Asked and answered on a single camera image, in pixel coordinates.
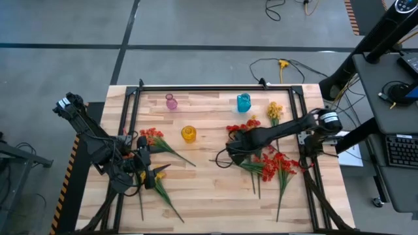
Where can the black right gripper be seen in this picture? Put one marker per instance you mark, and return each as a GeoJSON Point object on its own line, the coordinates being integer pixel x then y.
{"type": "Point", "coordinates": [251, 141]}

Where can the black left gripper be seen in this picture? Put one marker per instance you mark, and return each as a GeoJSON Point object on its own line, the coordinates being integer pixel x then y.
{"type": "Point", "coordinates": [137, 163]}

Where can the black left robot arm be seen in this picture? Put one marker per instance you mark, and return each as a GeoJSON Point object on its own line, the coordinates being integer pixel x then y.
{"type": "Point", "coordinates": [85, 127]}

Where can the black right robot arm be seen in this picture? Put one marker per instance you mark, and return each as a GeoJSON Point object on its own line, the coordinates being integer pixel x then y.
{"type": "Point", "coordinates": [287, 129]}

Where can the teal glass vase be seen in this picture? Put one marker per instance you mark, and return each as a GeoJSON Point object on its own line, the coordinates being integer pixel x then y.
{"type": "Point", "coordinates": [244, 102]}

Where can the yellow glass vase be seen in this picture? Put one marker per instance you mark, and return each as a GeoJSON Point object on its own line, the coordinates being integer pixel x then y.
{"type": "Point", "coordinates": [189, 134]}

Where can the pink glass vase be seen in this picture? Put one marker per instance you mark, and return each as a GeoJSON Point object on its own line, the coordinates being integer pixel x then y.
{"type": "Point", "coordinates": [171, 102]}

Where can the black hazard-edged platform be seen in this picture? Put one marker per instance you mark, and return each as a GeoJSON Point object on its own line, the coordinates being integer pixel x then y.
{"type": "Point", "coordinates": [73, 209]}

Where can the white paper sheet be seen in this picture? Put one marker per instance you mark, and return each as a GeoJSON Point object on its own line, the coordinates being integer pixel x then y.
{"type": "Point", "coordinates": [351, 160]}

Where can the black angled support beam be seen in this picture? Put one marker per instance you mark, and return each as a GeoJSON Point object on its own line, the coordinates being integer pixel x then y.
{"type": "Point", "coordinates": [356, 135]}

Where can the grey metal cart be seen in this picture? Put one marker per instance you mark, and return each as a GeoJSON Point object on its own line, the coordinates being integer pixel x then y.
{"type": "Point", "coordinates": [19, 156]}

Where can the grey desk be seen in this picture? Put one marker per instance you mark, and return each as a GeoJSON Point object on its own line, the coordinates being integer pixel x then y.
{"type": "Point", "coordinates": [372, 98]}

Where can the black caster wheel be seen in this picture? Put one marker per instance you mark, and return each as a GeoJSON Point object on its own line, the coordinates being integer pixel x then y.
{"type": "Point", "coordinates": [377, 202]}

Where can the black keyboard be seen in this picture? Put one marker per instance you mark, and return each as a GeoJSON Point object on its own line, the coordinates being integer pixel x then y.
{"type": "Point", "coordinates": [403, 151]}

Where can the black round desk device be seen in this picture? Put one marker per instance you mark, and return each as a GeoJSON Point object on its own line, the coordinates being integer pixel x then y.
{"type": "Point", "coordinates": [398, 93]}

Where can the orange black hazard tape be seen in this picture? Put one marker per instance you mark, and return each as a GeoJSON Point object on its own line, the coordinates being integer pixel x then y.
{"type": "Point", "coordinates": [352, 16]}

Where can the black tower fan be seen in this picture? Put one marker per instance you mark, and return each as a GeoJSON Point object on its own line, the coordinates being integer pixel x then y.
{"type": "Point", "coordinates": [375, 36]}

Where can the black desk pole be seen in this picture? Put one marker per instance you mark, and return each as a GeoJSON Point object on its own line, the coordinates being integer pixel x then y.
{"type": "Point", "coordinates": [392, 44]}

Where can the black laptop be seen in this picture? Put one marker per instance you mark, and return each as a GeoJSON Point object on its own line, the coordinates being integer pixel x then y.
{"type": "Point", "coordinates": [411, 63]}

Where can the silver metal bracket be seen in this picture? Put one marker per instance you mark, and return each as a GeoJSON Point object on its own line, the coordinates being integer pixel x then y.
{"type": "Point", "coordinates": [303, 137]}
{"type": "Point", "coordinates": [124, 138]}

